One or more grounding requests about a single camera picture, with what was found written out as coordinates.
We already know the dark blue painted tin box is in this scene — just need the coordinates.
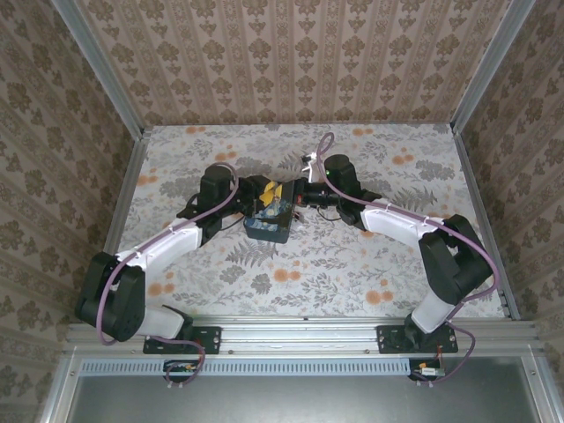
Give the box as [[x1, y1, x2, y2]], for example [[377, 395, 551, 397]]
[[242, 179, 295, 245]]

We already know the small black controller board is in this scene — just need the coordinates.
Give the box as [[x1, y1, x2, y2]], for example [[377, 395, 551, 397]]
[[408, 359, 445, 382], [163, 359, 200, 382]]

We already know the grey metal sheet panel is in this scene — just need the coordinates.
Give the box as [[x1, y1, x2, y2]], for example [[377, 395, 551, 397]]
[[41, 355, 550, 423]]

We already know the aluminium table side rail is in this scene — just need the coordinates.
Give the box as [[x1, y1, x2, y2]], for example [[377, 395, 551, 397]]
[[452, 124, 522, 322], [101, 127, 153, 256]]

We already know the aluminium mounting rail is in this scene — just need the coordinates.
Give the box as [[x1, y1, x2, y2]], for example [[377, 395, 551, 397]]
[[61, 315, 547, 358]]

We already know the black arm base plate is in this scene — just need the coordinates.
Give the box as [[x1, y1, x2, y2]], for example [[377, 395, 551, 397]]
[[143, 324, 223, 356], [376, 324, 459, 355]]

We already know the white slotted cable duct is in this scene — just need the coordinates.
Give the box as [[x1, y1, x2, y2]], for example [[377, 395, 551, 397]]
[[81, 357, 415, 376]]

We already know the aluminium frame post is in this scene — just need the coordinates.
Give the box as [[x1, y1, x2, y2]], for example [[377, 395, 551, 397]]
[[449, 0, 538, 134], [50, 0, 147, 138]]

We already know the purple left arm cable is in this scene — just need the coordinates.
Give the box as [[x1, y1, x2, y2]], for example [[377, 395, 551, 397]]
[[100, 161, 207, 389]]

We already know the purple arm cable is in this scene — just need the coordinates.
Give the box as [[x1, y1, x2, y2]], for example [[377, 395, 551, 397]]
[[315, 131, 501, 389], [100, 161, 207, 389]]

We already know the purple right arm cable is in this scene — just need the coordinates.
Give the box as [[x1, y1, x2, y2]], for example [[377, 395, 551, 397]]
[[315, 131, 501, 389]]

